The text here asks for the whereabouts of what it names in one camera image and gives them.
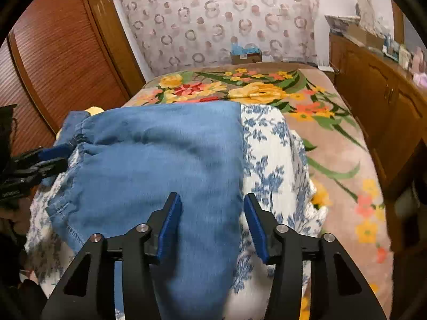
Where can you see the cluttered small containers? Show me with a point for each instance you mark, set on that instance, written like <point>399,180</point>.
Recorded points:
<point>400,51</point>

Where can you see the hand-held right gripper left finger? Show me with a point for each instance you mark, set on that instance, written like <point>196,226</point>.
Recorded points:
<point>170,227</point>

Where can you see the yellow soft item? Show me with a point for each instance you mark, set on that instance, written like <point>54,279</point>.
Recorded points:
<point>95,110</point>

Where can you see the blue denim pants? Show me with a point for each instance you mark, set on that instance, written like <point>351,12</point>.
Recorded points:
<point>160,160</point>

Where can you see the wooden louvred wardrobe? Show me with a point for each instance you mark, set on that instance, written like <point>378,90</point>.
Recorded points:
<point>60,56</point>

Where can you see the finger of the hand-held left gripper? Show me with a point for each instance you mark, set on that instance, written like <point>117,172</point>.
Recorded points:
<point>53,152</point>
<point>50,167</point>

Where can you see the wooden cabinet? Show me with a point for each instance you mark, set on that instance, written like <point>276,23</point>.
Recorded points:
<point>383,90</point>

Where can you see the patterned flat box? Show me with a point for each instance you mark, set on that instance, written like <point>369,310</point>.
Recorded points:
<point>342,23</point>

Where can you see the white blue floral quilt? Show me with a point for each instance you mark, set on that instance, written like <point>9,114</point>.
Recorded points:
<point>267,160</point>

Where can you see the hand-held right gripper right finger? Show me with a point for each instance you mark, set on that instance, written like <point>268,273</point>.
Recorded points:
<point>255,230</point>

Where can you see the blue plastic bag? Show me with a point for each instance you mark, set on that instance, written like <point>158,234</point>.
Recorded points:
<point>242,49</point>

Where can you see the small cardboard box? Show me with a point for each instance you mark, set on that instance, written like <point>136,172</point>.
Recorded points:
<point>245,59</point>

